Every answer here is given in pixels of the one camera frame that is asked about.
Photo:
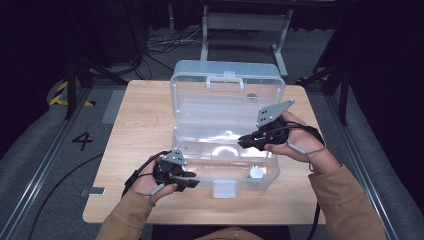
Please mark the yellow and black tape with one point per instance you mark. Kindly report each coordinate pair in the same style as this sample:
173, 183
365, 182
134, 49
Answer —
60, 96

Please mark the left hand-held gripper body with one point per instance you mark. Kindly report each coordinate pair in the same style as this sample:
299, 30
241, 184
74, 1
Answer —
170, 166

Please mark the grey metal stand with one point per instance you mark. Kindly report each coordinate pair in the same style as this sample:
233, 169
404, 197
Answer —
246, 20

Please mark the person's left hand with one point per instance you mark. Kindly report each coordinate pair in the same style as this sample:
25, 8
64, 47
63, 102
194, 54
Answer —
145, 183

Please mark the clear plastic storage box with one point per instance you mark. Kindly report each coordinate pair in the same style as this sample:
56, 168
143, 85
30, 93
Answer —
226, 110

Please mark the metal floor rail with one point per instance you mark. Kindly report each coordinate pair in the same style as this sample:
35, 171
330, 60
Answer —
43, 166
363, 170

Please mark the person's tan clothing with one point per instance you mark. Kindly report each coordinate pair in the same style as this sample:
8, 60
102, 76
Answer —
230, 234

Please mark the person's right hand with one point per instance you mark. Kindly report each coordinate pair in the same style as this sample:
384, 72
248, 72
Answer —
303, 140

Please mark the grey tape piece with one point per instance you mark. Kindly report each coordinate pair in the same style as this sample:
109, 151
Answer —
95, 191

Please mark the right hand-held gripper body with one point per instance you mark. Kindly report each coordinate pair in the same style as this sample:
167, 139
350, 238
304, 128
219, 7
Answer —
273, 133

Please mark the black tripod stand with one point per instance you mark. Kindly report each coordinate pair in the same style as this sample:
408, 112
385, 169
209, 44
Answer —
71, 86
343, 90

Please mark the small white-capped bottle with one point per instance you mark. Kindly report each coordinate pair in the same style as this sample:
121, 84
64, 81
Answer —
256, 172

